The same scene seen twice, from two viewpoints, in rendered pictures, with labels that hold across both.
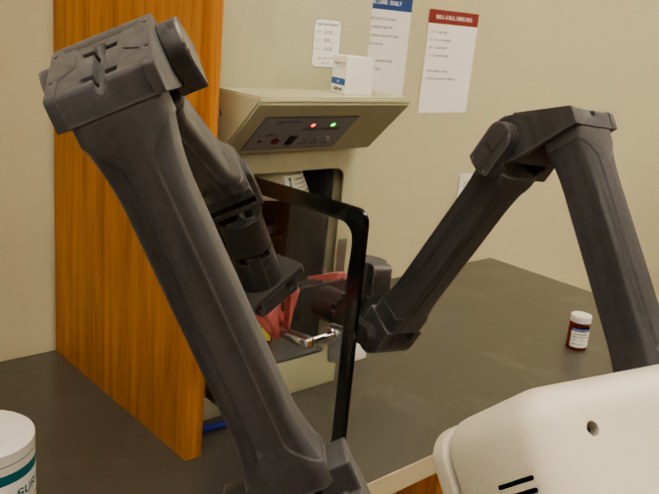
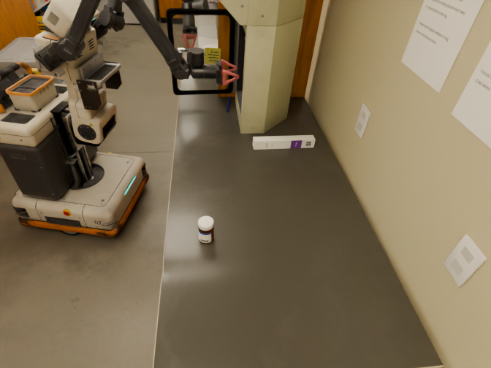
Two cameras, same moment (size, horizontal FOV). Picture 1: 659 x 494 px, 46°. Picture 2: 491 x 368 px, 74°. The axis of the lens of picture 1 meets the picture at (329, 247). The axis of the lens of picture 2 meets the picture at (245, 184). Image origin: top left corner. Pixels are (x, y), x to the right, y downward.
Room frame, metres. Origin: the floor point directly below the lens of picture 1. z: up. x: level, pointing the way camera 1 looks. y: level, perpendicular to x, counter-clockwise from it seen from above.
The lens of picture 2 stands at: (2.17, -1.08, 1.76)
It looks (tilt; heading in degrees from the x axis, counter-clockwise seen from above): 41 degrees down; 124
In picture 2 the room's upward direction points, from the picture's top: 5 degrees clockwise
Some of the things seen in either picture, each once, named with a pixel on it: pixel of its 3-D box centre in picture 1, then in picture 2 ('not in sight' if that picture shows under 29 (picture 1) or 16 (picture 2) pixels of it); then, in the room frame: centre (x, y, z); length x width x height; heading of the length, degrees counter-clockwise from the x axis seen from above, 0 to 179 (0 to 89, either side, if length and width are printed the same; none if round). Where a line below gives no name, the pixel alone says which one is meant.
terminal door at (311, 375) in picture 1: (278, 317); (202, 55); (1.09, 0.07, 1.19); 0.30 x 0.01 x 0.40; 48
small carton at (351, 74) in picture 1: (352, 74); not in sight; (1.31, -0.01, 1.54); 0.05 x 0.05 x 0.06; 28
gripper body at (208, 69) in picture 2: not in sight; (211, 71); (1.22, -0.01, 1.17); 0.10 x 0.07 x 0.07; 133
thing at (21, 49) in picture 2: not in sight; (36, 66); (-1.05, 0.15, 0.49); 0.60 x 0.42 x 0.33; 133
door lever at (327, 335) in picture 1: (298, 331); not in sight; (1.02, 0.03, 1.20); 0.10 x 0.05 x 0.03; 48
